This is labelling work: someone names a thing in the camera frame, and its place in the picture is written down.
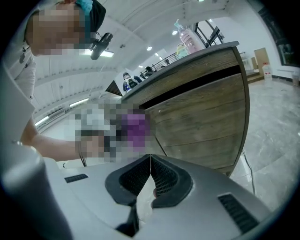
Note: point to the large dark window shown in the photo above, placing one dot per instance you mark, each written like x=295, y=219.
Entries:
x=286, y=51

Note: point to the black stair railing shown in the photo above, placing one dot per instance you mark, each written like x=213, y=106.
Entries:
x=168, y=59

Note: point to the dark wooden cabinet door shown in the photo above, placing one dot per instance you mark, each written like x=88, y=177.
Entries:
x=199, y=122

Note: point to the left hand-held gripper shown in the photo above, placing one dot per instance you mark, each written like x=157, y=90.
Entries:
x=93, y=117

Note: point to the black head-worn camera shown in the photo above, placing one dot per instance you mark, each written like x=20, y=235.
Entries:
x=100, y=45

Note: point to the purple cloth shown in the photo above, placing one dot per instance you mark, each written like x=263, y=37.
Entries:
x=137, y=131

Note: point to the brown cardboard sheet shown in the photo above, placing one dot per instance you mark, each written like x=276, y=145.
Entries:
x=260, y=58

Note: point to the pink bottle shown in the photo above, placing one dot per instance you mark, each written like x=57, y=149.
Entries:
x=189, y=37

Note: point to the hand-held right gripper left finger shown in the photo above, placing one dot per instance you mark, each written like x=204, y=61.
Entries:
x=93, y=182

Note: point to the person's white shirt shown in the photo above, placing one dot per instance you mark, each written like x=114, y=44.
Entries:
x=18, y=82

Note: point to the pink waste bin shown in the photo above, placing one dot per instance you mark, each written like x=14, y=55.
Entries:
x=296, y=79

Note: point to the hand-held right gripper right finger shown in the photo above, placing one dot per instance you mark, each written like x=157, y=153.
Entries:
x=206, y=187

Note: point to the person's left forearm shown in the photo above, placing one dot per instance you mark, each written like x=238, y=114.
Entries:
x=54, y=147

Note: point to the person's head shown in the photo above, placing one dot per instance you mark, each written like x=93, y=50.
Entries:
x=58, y=30

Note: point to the dark wooden sink cabinet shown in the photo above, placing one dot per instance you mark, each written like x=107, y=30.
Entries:
x=187, y=68

